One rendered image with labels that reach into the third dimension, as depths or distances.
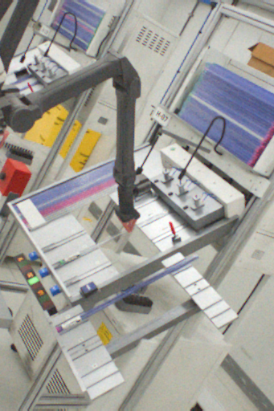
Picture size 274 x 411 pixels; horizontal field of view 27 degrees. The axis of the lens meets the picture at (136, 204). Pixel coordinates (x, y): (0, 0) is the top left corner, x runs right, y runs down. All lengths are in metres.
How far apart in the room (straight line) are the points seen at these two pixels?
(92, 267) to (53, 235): 0.27
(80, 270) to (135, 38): 1.66
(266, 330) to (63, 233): 1.91
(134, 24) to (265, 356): 2.18
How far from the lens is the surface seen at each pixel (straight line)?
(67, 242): 2.22
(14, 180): 2.82
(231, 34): 4.75
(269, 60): 2.73
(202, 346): 2.55
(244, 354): 3.90
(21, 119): 1.66
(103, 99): 3.37
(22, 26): 2.09
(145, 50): 3.40
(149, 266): 2.04
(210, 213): 2.13
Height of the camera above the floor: 1.59
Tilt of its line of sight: 14 degrees down
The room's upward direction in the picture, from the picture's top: 30 degrees clockwise
